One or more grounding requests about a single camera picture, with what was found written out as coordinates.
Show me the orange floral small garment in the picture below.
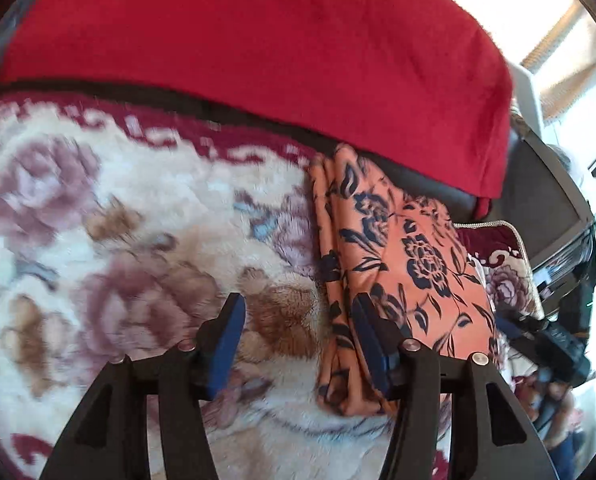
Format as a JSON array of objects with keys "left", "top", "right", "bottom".
[{"left": 309, "top": 144, "right": 498, "bottom": 416}]

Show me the person's right hand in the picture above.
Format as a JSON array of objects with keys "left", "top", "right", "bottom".
[{"left": 516, "top": 370, "right": 575, "bottom": 450}]

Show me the floral plush seat cover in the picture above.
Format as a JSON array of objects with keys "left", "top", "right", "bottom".
[{"left": 0, "top": 94, "right": 543, "bottom": 479}]

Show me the red blanket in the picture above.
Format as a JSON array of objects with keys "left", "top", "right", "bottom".
[{"left": 0, "top": 0, "right": 512, "bottom": 214}]

